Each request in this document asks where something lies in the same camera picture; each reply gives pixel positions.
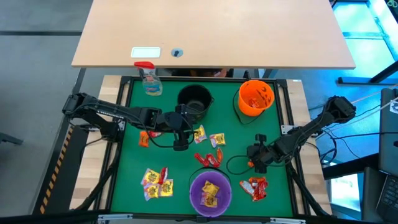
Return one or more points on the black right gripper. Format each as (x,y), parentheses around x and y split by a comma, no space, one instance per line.
(261,154)

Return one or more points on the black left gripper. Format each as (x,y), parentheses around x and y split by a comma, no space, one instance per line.
(183,124)

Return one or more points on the red candy bar wrapper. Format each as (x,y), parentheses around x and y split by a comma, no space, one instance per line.
(247,187)
(202,160)
(213,160)
(155,134)
(262,188)
(163,175)

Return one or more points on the purple pumpkin bucket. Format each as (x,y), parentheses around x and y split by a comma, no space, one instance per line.
(194,193)

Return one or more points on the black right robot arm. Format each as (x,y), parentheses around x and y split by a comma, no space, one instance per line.
(311,127)

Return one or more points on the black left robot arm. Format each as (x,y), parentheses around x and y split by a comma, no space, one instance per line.
(118,110)

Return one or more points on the black halloween bucket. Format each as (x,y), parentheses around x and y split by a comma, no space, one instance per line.
(199,96)

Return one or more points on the orange pumpkin bucket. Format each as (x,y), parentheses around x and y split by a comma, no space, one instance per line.
(248,109)

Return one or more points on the clear spray bottle red trigger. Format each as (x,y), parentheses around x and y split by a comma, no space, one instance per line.
(152,85)

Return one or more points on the green table mat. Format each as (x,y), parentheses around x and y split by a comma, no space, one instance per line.
(130,161)

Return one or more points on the white rectangular desk plate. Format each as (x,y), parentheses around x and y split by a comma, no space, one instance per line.
(145,52)

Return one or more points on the black floor beam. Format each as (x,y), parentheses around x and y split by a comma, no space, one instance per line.
(348,168)

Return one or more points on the light wooden desk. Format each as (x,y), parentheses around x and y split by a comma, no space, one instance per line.
(217,31)

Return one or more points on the grey laptop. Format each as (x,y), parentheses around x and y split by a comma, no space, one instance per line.
(388,140)

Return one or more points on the black desk foot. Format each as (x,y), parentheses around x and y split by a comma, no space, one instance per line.
(367,78)

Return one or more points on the black hazard striped ramp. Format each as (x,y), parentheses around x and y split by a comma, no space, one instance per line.
(59,174)

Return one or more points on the black furniture leg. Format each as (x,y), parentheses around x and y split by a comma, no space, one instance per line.
(9,138)

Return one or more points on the black aluminium table frame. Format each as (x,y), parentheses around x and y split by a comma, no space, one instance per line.
(186,78)

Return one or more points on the silver frame bracket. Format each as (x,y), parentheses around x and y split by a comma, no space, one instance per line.
(287,220)
(113,216)

